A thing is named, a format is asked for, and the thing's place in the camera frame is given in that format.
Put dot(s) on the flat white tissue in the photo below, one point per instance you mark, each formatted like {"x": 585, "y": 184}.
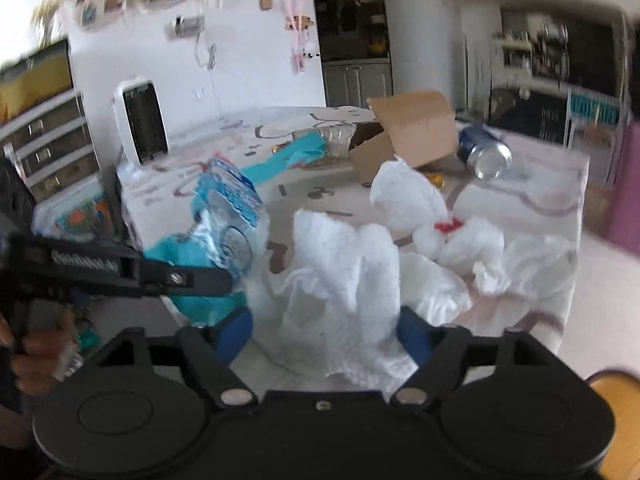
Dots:
{"x": 530, "y": 260}

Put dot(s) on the teal plastic strip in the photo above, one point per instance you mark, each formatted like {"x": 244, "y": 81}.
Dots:
{"x": 295, "y": 157}

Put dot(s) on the brown cardboard box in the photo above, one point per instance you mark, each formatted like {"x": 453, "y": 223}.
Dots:
{"x": 415, "y": 127}

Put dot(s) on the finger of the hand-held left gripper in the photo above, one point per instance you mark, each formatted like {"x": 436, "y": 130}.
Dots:
{"x": 200, "y": 279}

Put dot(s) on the white tissue with red mark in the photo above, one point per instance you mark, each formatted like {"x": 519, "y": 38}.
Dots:
{"x": 470, "y": 246}

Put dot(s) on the blue white plastic wrapper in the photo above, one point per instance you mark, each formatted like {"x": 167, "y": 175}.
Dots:
{"x": 230, "y": 200}

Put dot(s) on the grey drawer unit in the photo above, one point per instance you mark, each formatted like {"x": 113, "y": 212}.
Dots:
{"x": 50, "y": 145}

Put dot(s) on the clear glass cup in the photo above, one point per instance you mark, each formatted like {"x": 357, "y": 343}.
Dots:
{"x": 335, "y": 136}

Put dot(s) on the blue drink can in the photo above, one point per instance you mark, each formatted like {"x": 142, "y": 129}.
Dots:
{"x": 485, "y": 152}

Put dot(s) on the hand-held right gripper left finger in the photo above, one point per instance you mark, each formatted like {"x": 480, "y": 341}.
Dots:
{"x": 236, "y": 334}

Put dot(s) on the white electric heater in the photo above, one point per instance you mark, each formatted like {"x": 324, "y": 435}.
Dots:
{"x": 142, "y": 120}

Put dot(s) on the white kitchen cabinet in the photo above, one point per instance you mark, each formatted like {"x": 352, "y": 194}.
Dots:
{"x": 357, "y": 82}

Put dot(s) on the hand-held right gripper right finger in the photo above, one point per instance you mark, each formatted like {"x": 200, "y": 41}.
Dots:
{"x": 413, "y": 340}

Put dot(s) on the crumpled white tissue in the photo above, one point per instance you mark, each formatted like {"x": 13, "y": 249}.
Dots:
{"x": 405, "y": 195}

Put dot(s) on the pink hanging wall decoration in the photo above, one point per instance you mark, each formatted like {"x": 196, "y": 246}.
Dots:
{"x": 299, "y": 25}

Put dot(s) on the small yellow wrapper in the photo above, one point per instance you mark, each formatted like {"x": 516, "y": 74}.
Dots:
{"x": 435, "y": 180}

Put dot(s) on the colourful toy packet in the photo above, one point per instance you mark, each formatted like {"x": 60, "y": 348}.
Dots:
{"x": 75, "y": 215}

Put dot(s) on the brown rimmed trash bin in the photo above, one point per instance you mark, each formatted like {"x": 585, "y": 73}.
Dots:
{"x": 620, "y": 410}

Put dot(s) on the teal plastic bag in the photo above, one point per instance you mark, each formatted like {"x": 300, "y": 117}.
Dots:
{"x": 200, "y": 306}

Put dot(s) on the dark wall shelf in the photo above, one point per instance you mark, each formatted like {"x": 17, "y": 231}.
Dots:
{"x": 560, "y": 55}

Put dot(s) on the person's left hand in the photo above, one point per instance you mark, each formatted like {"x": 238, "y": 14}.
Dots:
{"x": 37, "y": 355}

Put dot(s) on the white wall power strip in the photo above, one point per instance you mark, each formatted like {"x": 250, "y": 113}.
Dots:
{"x": 187, "y": 26}

